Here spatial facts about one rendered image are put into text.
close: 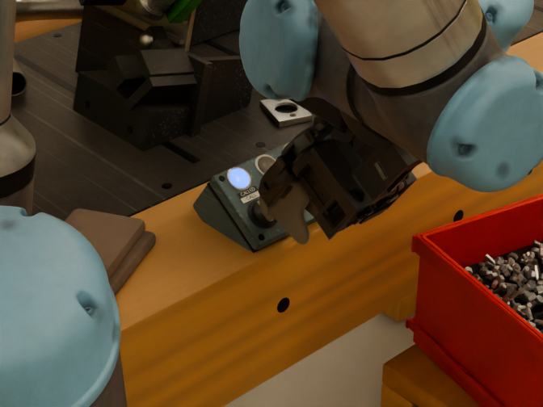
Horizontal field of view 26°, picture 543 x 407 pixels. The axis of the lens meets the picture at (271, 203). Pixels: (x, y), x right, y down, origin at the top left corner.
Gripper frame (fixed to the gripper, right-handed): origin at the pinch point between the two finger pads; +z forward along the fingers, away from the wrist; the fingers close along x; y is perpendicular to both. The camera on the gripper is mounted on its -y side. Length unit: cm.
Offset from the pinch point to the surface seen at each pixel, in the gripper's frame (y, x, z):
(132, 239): -3.9, -11.2, 4.9
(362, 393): 14, 68, 106
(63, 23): -45, 17, 40
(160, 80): -19.6, 4.4, 10.1
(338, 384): 10, 66, 109
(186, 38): -23.3, 10.5, 10.4
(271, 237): 2.3, -0.6, 2.1
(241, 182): -3.6, -0.2, 1.7
